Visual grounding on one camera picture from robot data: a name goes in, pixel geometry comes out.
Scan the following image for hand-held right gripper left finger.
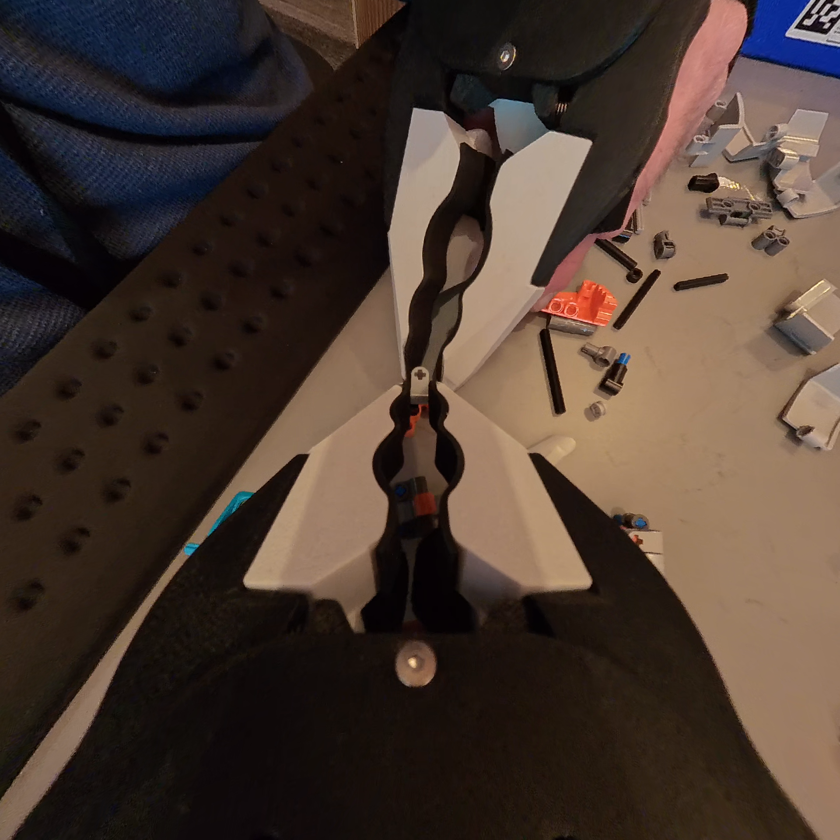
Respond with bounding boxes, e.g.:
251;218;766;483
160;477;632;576
243;385;412;631

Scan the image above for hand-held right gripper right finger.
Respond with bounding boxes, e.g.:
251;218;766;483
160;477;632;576
427;383;592;609

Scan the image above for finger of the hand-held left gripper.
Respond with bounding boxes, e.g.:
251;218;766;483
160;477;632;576
440;98;595;389
386;107;490;382

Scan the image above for black connector with blue pin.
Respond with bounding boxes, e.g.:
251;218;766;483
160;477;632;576
598;352;634;395

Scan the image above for person's left hand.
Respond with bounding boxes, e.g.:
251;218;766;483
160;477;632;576
539;0;757;311

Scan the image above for white pointed panel piece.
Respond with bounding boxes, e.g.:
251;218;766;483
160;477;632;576
528;434;578;464

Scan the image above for blue plastic tool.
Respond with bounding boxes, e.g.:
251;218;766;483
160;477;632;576
183;488;254;558

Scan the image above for orange wedge piece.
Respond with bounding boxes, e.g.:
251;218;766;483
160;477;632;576
541;280;620;336

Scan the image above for grey angled panel piece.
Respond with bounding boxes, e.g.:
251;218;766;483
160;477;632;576
682;91;749;169

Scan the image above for black axle pin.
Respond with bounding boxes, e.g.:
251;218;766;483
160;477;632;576
537;327;567;416

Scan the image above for blue plastic bin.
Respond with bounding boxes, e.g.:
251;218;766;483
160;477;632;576
741;0;840;64

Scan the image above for scattered small black grey pieces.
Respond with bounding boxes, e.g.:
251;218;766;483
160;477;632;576
580;170;799;363

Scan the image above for grey block piece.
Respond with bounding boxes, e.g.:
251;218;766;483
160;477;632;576
724;108;830;165
772;280;840;356

